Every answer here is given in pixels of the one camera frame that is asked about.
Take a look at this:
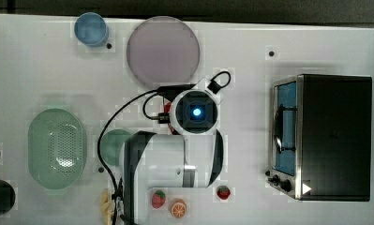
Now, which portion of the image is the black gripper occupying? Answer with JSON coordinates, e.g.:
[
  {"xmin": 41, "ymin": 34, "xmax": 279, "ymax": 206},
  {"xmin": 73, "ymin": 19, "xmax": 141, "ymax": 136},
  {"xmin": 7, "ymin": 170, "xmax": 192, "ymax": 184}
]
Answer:
[{"xmin": 157, "ymin": 84, "xmax": 193, "ymax": 124}]

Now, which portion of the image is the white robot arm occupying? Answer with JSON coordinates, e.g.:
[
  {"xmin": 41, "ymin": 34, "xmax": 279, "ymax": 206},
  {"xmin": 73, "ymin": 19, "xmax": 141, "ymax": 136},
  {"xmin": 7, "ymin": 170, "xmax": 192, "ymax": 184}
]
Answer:
[{"xmin": 123, "ymin": 79, "xmax": 224, "ymax": 225}]

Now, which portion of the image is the green oval strainer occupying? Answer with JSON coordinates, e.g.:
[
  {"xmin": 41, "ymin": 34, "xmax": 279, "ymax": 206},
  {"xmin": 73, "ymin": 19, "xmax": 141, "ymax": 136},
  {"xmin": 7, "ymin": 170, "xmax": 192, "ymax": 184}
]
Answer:
[{"xmin": 28, "ymin": 108, "xmax": 86, "ymax": 189}]

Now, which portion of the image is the lilac round plate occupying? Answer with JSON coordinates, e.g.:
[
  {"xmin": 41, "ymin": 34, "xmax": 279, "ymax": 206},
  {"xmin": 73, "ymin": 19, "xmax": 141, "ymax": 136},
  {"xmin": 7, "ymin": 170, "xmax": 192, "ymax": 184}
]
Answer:
[{"xmin": 127, "ymin": 16, "xmax": 200, "ymax": 88}]

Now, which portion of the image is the green mug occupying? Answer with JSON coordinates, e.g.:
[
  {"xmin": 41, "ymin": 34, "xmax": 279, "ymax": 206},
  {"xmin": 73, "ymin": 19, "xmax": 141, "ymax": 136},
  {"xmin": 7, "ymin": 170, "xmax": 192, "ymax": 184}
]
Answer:
[{"xmin": 100, "ymin": 129, "xmax": 131, "ymax": 166}]

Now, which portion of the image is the blue plastic cup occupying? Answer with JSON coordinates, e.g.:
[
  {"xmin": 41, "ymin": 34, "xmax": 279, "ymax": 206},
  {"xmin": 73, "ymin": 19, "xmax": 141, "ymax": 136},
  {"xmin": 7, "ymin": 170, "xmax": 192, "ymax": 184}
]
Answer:
[{"xmin": 74, "ymin": 12, "xmax": 109, "ymax": 47}]

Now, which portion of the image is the large toy strawberry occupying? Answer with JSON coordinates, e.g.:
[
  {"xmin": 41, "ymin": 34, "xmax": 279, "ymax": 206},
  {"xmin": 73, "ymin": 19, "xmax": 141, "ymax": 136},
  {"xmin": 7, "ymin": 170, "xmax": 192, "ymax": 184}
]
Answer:
[{"xmin": 151, "ymin": 189, "xmax": 166, "ymax": 209}]

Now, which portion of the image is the small toy strawberry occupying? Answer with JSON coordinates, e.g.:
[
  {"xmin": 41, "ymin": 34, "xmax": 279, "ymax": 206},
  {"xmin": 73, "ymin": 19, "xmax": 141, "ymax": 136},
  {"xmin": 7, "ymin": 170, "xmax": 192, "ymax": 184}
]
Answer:
[{"xmin": 217, "ymin": 186, "xmax": 231, "ymax": 200}]

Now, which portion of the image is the toy orange slice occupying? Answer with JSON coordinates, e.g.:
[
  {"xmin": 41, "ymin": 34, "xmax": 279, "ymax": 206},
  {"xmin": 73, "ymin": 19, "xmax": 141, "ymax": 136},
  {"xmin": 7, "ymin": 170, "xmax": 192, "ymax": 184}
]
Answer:
[{"xmin": 170, "ymin": 199, "xmax": 187, "ymax": 218}]

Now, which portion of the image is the toy banana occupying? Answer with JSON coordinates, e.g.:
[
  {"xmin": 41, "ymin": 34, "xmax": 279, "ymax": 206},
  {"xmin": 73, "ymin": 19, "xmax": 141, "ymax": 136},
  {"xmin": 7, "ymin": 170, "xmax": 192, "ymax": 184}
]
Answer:
[{"xmin": 100, "ymin": 188, "xmax": 115, "ymax": 225}]

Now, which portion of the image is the black toaster oven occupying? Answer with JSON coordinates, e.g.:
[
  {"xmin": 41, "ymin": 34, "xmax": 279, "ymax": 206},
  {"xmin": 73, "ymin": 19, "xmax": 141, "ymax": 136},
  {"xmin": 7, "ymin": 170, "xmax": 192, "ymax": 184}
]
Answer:
[{"xmin": 265, "ymin": 74, "xmax": 372, "ymax": 202}]

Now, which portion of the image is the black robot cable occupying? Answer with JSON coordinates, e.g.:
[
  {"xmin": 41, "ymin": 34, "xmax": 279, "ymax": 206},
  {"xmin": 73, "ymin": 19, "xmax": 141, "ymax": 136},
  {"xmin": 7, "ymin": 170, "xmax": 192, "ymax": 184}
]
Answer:
[{"xmin": 96, "ymin": 89, "xmax": 164, "ymax": 225}]

